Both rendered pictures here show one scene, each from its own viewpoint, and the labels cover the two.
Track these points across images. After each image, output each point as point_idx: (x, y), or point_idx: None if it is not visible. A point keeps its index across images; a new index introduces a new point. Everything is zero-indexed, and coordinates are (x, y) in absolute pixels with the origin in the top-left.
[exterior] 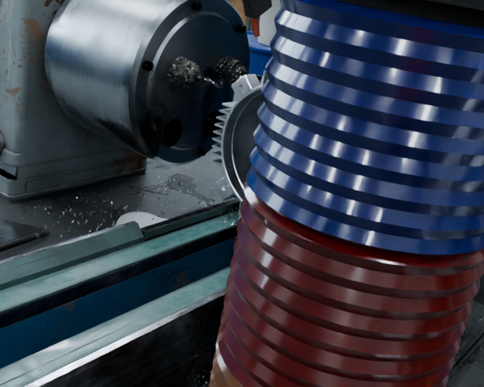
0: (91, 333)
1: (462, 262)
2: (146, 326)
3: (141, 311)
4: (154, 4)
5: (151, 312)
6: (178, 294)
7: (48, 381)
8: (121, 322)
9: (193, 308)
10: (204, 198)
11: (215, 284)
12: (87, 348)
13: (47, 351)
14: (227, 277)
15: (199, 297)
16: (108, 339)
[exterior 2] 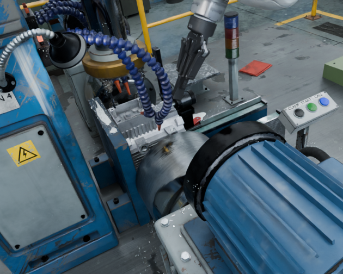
0: (238, 115)
1: None
2: (226, 117)
3: (226, 120)
4: (201, 135)
5: (224, 120)
6: (216, 124)
7: (246, 101)
8: (231, 118)
9: (216, 114)
10: (152, 263)
11: (205, 128)
12: (239, 112)
13: (246, 112)
14: (201, 130)
15: (211, 124)
16: (234, 114)
